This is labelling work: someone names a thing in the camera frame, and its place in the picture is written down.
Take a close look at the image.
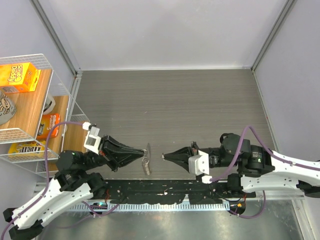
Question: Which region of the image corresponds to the white bottle on shelf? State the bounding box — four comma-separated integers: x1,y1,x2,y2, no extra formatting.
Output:
43,93,56,115

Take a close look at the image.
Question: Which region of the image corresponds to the orange razor package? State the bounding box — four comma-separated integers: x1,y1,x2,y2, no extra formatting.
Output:
36,113,60,140

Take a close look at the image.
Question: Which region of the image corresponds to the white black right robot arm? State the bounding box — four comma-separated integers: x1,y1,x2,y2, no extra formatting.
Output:
162,133,320,198

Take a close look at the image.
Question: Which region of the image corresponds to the grey cartoon pouch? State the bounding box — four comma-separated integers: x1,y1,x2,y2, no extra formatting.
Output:
0,91,17,125

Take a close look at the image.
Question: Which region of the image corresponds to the white wire shelf rack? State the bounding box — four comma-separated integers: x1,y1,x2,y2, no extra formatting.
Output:
0,54,89,177

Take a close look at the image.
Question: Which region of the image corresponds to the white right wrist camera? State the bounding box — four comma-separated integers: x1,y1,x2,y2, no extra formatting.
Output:
188,152,213,185

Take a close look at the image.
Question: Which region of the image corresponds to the orange yellow snack box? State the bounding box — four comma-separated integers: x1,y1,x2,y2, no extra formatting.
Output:
0,62,41,94

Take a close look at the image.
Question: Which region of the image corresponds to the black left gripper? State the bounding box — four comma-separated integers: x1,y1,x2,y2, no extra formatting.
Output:
81,133,145,171

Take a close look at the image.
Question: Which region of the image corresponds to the yellow candy box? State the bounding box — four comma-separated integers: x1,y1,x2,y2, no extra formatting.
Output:
8,140,46,157

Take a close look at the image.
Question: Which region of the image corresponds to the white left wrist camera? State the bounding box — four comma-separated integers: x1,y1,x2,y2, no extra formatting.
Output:
82,122,101,155

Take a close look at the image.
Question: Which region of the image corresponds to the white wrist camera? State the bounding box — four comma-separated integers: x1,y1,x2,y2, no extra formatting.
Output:
188,152,213,185
82,122,101,155

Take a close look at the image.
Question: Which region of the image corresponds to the slotted cable duct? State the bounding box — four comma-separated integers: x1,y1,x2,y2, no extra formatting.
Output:
65,201,230,212

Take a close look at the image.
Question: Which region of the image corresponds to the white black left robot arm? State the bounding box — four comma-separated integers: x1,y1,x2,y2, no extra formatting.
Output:
3,135,146,240

